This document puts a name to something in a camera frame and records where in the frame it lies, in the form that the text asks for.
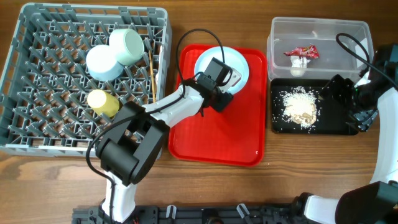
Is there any green bowl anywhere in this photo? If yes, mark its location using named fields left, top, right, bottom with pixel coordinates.
left=109, top=29, right=145, bottom=66

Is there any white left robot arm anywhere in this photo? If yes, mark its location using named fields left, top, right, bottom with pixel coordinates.
left=95, top=58, right=241, bottom=223

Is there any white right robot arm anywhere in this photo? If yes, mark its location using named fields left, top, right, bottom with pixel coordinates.
left=303, top=44, right=397, bottom=223

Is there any grey plastic dishwasher rack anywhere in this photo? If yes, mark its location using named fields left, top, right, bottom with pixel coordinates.
left=1, top=3, right=172, bottom=157

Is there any wooden chopstick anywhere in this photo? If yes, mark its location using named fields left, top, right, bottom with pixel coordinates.
left=149, top=50, right=156, bottom=103

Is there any crumpled white tissue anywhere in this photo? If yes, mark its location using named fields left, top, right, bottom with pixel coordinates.
left=290, top=56, right=311, bottom=77

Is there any red plastic tray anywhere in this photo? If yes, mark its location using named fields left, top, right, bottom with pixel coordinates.
left=168, top=48, right=267, bottom=167

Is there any clear plastic waste bin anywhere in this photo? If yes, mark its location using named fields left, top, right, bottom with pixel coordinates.
left=267, top=17, right=374, bottom=82

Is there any light blue bowl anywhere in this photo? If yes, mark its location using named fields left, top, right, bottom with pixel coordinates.
left=86, top=45, right=124, bottom=82

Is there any yellow plastic cup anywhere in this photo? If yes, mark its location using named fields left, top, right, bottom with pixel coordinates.
left=87, top=90, right=120, bottom=118

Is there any light blue round plate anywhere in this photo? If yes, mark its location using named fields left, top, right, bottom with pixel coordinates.
left=194, top=47, right=249, bottom=95

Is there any red snack wrapper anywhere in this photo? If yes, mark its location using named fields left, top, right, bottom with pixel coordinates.
left=284, top=45, right=320, bottom=59

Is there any white plastic fork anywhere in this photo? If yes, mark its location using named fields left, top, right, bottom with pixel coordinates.
left=155, top=45, right=163, bottom=86

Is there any black food waste tray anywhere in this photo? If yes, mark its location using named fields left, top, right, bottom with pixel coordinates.
left=270, top=78, right=358, bottom=136

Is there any pile of rice waste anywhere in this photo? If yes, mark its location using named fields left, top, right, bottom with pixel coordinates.
left=272, top=86, right=320, bottom=129

